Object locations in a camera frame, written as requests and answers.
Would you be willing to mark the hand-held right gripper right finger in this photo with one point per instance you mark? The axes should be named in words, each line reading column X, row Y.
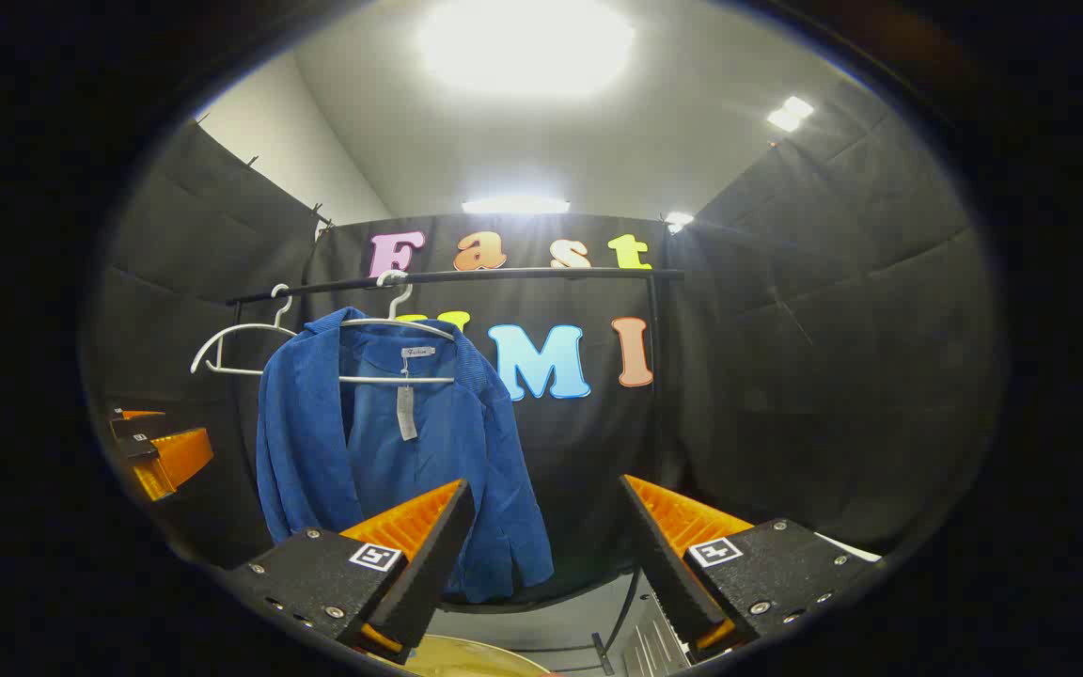
column 668, row 574

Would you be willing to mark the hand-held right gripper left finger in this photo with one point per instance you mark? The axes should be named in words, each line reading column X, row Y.
column 429, row 564

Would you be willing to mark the large ceiling light panel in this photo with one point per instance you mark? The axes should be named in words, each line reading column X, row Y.
column 527, row 42

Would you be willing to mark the narrow ceiling light panel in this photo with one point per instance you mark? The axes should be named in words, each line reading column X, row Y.
column 515, row 205

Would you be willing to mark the yellow laundry hamper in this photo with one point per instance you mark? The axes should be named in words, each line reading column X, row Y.
column 476, row 660

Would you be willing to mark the small ceiling light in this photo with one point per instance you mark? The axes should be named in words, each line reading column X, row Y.
column 679, row 221
column 791, row 113

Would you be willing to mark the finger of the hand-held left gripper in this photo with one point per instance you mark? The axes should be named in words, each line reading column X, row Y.
column 180, row 461
column 142, row 426

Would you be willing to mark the grey paper hang tag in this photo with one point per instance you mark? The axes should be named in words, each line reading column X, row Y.
column 407, row 414

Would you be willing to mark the black clothes rack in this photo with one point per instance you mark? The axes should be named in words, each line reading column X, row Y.
column 523, row 275

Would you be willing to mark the white clothes hanger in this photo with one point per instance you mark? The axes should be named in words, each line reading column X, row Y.
column 241, row 328
column 391, row 322

